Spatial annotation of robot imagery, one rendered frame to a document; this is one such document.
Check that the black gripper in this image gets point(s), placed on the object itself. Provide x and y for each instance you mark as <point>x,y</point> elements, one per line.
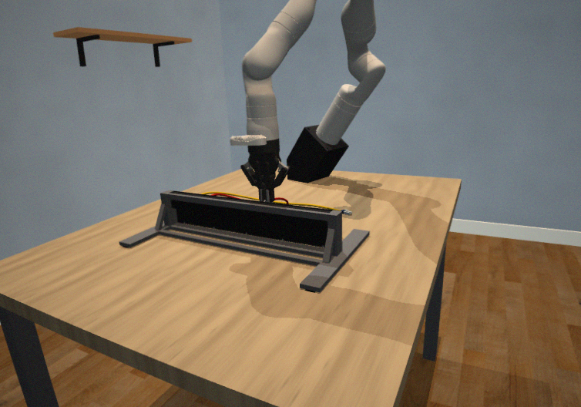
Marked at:
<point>265,160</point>

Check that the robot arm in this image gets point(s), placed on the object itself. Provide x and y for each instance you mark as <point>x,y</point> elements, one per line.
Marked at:
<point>359,27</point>

